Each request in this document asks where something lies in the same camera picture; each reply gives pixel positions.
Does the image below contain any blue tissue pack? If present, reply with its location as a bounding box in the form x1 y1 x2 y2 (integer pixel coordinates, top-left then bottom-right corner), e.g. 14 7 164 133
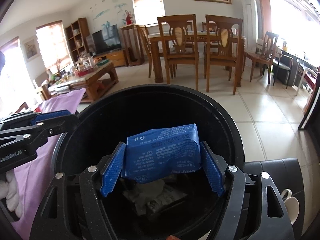
121 124 201 184

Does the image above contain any white courier mailer bag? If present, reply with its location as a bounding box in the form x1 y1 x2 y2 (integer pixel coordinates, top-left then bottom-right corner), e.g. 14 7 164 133
124 179 187 216

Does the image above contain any black trash bin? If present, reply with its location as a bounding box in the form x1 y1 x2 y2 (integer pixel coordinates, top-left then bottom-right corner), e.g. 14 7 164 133
52 84 247 239

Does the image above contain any white gloved left hand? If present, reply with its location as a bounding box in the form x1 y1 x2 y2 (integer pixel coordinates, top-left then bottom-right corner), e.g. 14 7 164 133
1 170 23 219

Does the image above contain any purple tablecloth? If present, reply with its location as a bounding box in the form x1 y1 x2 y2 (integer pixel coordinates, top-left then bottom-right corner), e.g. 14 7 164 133
12 89 85 239

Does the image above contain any small framed flower painting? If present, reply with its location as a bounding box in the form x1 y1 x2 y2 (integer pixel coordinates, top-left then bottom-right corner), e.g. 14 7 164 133
22 36 40 62

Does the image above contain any white mug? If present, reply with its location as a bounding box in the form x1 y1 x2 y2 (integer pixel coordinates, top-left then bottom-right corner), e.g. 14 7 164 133
281 189 300 225

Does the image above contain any wooden coffee table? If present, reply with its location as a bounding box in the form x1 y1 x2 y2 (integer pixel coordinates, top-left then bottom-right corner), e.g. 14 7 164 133
48 61 119 103

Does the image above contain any wooden tv cabinet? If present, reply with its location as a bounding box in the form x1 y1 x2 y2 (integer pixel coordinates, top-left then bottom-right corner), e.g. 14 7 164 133
94 49 129 67

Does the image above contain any wooden chair by window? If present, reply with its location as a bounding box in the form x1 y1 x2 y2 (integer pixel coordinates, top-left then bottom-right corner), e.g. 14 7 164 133
245 31 279 84

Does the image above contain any tall wooden plant stand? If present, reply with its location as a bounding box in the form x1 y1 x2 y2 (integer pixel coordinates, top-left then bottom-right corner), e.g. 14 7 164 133
121 23 144 66

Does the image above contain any wooden bookshelf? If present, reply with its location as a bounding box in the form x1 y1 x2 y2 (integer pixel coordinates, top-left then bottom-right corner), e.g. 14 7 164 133
65 17 90 63

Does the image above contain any wooden dining table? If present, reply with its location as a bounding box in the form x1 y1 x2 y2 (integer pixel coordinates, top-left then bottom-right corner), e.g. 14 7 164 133
148 30 246 90

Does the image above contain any wooden dining chair front right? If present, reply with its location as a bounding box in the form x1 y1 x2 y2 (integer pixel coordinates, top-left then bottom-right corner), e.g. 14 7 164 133
204 15 243 92

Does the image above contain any wooden dining chair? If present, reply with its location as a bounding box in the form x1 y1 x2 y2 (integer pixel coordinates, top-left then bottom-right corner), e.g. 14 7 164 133
157 14 199 90
137 25 152 78
204 15 243 92

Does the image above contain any wooden dining chair front left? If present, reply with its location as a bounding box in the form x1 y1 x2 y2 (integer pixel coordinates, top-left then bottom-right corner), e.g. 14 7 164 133
157 14 199 90

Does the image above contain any black flat television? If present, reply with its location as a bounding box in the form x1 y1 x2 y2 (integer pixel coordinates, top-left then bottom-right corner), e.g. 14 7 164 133
92 24 122 54

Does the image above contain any wooden dining chair far side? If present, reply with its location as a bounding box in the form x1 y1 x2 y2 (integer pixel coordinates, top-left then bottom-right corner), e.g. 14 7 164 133
137 25 152 78

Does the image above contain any white standing air conditioner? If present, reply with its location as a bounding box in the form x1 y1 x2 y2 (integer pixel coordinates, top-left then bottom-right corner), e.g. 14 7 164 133
241 0 258 52

